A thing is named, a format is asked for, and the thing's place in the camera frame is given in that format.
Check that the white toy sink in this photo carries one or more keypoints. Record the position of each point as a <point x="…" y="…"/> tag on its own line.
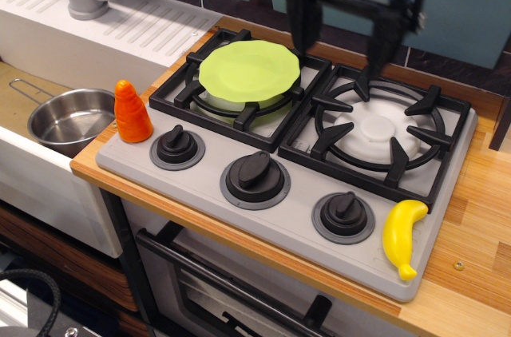
<point x="48" y="51"/>

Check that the grey toy stove top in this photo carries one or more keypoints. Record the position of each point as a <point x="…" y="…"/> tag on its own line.
<point x="287" y="225"/>

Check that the middle black stove knob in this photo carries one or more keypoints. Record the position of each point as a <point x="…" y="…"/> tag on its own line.
<point x="255" y="182"/>

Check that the green plastic plate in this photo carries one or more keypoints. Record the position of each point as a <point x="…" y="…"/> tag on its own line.
<point x="249" y="71"/>

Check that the left black burner grate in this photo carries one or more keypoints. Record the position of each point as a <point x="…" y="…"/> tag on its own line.
<point x="260" y="124"/>

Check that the black burner grate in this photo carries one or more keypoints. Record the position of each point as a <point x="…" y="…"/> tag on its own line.
<point x="394" y="140"/>
<point x="260" y="124"/>

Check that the right black burner grate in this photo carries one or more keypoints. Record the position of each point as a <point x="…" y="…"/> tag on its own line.
<point x="394" y="140"/>

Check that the right black stove knob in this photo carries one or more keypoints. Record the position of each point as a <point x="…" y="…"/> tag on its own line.
<point x="343" y="218"/>

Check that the toy oven door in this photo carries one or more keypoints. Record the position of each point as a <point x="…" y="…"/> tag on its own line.
<point x="189" y="288"/>

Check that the small steel pot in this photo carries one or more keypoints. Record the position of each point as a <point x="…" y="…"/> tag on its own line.
<point x="66" y="122"/>

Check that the black stove knob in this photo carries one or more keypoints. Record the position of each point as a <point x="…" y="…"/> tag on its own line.
<point x="343" y="218"/>
<point x="255" y="182"/>
<point x="177" y="149"/>

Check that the left black stove knob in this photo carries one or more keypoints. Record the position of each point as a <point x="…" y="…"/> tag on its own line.
<point x="177" y="149"/>

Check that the yellow toy banana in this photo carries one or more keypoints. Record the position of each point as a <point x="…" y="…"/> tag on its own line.
<point x="397" y="235"/>

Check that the orange toy carrot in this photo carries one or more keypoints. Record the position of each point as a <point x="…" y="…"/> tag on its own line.
<point x="133" y="122"/>

